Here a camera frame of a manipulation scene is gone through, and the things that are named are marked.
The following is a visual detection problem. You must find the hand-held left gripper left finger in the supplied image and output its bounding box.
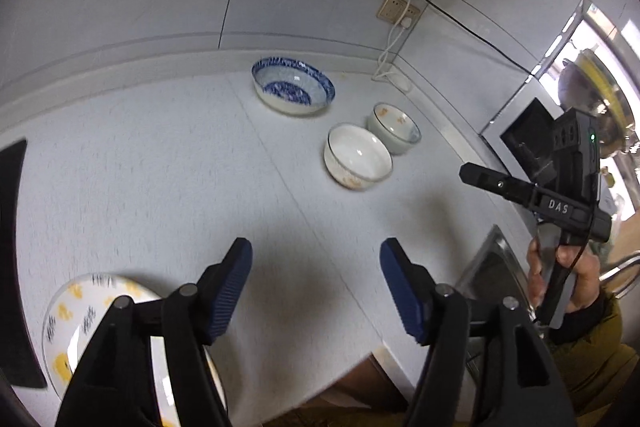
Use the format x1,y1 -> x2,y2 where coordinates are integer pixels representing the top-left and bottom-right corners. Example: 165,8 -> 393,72
54,237 -> 253,427

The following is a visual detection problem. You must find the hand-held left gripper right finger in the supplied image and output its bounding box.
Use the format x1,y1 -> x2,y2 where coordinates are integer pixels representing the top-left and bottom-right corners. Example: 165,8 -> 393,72
380,237 -> 578,427

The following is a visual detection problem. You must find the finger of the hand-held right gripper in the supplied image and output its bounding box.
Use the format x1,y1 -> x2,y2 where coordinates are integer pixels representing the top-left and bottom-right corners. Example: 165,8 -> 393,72
460,163 -> 540,211

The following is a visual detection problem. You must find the small white orange-print bowl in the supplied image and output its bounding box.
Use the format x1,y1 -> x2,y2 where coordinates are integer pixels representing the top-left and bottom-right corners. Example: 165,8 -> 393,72
367,103 -> 422,155
324,123 -> 393,192

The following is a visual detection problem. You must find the large bear print plate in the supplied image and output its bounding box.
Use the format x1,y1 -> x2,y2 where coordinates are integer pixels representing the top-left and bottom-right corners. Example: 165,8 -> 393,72
41,273 -> 228,427

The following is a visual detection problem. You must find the blue and white bowl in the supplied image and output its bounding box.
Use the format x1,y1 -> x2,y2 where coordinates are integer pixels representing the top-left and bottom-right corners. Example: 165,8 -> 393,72
251,56 -> 336,118

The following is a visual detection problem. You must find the person's right forearm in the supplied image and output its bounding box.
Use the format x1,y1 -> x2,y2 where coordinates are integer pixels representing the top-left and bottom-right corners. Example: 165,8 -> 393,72
547,289 -> 640,427

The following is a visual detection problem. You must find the person's right hand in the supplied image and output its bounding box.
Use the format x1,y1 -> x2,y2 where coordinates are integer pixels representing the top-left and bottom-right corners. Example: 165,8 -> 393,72
525,237 -> 601,313

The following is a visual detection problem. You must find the black microwave oven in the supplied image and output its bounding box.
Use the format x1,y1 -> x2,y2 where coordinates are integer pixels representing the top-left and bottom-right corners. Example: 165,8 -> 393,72
500,97 -> 566,185

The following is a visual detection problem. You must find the stainless steel sink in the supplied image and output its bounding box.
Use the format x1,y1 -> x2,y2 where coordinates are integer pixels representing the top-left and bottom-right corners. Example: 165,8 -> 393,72
456,225 -> 538,323

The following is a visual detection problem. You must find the chrome faucet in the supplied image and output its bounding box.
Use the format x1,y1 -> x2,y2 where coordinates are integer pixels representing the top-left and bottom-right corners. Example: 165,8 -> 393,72
597,256 -> 640,300

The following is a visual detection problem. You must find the black glass gas cooktop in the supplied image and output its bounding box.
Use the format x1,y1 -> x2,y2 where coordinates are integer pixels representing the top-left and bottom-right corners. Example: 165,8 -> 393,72
0,139 -> 48,389

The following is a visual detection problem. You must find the black power cable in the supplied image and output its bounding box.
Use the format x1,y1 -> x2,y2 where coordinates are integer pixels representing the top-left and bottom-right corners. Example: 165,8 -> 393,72
412,0 -> 538,75

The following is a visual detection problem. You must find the white power cable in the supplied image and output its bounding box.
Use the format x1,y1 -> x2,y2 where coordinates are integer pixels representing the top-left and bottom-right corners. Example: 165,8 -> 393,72
372,0 -> 426,92

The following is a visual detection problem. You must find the beige wall socket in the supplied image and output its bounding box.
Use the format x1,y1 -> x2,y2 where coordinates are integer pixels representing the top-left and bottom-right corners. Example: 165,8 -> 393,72
376,0 -> 421,28

